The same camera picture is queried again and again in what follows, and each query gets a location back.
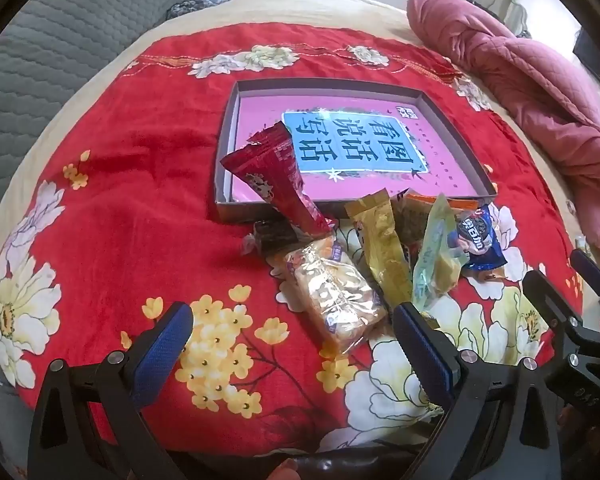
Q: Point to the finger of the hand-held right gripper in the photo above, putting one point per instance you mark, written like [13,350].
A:
[587,266]
[552,297]

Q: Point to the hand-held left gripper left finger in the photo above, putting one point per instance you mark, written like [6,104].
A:
[162,350]

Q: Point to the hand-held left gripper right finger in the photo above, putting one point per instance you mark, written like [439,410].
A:
[422,355]

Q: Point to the blue cookie packet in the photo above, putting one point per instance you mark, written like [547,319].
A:
[480,240]

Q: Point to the light green snack packet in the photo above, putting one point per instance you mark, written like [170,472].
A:
[437,255]

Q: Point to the clear rice cracker packet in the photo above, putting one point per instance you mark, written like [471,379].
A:
[330,295]

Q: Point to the gold snack packet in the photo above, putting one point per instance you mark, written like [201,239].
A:
[385,245]

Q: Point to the orange snack packet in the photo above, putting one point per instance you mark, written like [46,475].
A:
[415,215]

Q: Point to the dark chocolate bar packet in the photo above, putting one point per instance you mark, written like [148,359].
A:
[275,237]

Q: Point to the red snack packet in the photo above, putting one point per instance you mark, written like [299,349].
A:
[275,175]

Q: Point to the grey cardboard box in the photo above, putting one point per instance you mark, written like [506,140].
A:
[330,85]

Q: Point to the pink picture book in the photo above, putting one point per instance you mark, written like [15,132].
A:
[430,160]

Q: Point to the pink quilt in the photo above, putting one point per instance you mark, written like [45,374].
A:
[530,85]

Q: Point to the red floral blanket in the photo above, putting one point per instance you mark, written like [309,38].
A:
[130,160]

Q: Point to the white metal rack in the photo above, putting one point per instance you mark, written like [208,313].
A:
[510,10]

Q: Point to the grey quilted headboard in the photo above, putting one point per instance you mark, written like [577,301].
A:
[55,35]

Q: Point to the dark patterned pillow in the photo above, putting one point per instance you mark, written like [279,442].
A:
[205,2]

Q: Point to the black wall television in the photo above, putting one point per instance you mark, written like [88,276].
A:
[597,57]

